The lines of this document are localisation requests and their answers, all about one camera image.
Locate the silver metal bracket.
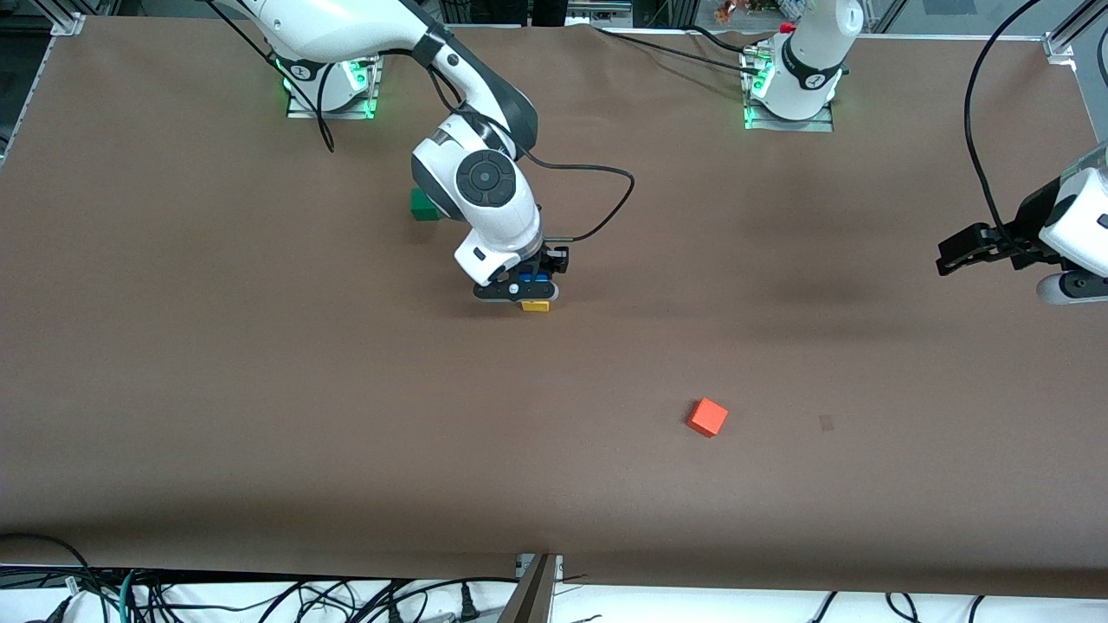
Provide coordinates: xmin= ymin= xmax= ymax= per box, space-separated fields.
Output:
xmin=516 ymin=554 xmax=564 ymax=583

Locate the aluminium frame corner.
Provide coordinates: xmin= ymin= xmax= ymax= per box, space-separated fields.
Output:
xmin=33 ymin=0 xmax=89 ymax=37
xmin=1042 ymin=0 xmax=1108 ymax=67

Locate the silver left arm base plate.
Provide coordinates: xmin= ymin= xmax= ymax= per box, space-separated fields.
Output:
xmin=742 ymin=48 xmax=836 ymax=133

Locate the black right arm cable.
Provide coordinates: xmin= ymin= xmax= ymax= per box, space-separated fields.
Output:
xmin=206 ymin=0 xmax=636 ymax=244

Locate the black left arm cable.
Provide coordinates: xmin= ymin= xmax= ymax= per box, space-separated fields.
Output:
xmin=963 ymin=0 xmax=1040 ymax=252

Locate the orange wooden block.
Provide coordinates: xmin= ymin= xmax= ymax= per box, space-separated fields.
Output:
xmin=686 ymin=397 xmax=729 ymax=439

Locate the black looping cable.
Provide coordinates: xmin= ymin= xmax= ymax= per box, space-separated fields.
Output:
xmin=0 ymin=533 xmax=118 ymax=623

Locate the thick black base cable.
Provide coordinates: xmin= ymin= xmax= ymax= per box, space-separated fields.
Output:
xmin=596 ymin=28 xmax=763 ymax=77

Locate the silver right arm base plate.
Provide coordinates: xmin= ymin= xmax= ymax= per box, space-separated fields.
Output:
xmin=286 ymin=54 xmax=383 ymax=120

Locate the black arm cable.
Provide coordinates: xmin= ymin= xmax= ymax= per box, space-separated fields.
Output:
xmin=963 ymin=0 xmax=1040 ymax=252
xmin=206 ymin=0 xmax=636 ymax=244

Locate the brown table cover sheet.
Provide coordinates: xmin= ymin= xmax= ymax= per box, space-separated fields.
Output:
xmin=0 ymin=17 xmax=1108 ymax=600

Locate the grey metal bar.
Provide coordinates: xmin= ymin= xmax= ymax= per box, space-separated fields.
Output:
xmin=498 ymin=554 xmax=557 ymax=623

